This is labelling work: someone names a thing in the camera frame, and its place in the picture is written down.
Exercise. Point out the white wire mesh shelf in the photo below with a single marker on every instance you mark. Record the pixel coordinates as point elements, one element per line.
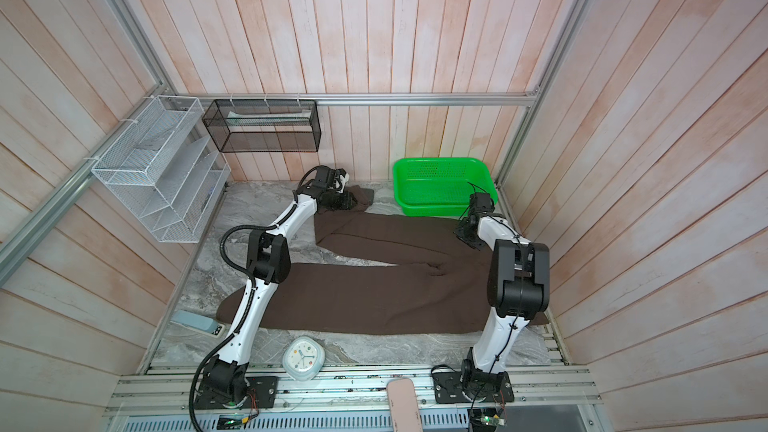
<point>165,174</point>

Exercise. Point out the white alarm clock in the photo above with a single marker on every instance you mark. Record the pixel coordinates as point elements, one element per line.
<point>303,359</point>

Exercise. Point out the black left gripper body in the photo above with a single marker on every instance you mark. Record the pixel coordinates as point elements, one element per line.
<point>338,200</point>

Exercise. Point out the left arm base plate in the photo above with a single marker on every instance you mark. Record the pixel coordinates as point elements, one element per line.
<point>252,392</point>

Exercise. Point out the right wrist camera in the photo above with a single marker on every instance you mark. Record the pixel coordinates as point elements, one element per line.
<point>481,204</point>

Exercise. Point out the brown trousers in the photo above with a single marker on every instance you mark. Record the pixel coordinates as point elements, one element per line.
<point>355,272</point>

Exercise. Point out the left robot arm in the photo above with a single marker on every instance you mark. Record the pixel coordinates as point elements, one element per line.
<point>221,376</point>

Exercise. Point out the black wire mesh basket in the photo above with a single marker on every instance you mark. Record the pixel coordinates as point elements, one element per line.
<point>263,125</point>

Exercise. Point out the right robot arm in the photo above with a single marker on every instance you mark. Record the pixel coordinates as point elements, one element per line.
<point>518,288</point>

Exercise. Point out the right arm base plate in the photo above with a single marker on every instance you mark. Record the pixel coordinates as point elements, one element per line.
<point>451,388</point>

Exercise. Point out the pink flat device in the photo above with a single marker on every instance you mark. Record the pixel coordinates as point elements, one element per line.
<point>403,404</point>

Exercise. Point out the green plastic basket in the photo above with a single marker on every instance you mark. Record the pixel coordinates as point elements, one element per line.
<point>439,187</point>

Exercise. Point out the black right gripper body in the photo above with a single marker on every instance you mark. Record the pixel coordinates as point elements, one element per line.
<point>461,230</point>

